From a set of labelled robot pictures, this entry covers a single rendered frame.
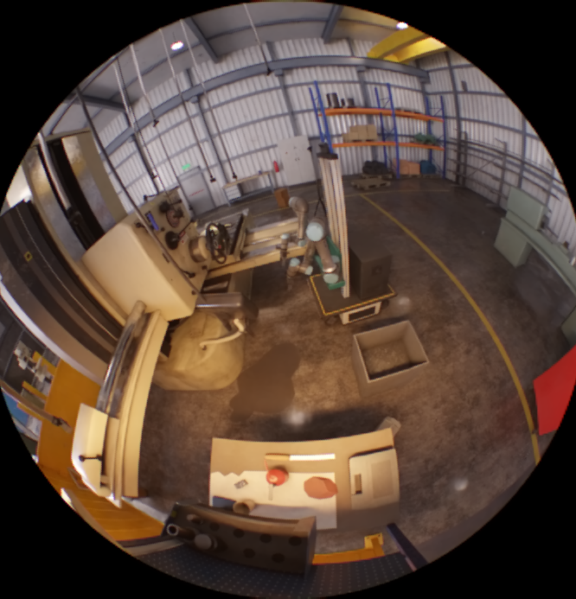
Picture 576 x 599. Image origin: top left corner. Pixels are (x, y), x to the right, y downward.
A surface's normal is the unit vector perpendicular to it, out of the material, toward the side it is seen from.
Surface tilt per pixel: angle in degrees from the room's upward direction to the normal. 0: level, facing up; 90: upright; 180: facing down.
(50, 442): 90
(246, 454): 0
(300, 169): 90
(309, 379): 0
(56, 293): 90
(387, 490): 0
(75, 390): 90
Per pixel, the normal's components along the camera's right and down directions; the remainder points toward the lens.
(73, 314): 0.97, -0.22
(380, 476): -0.23, -0.67
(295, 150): 0.07, 0.71
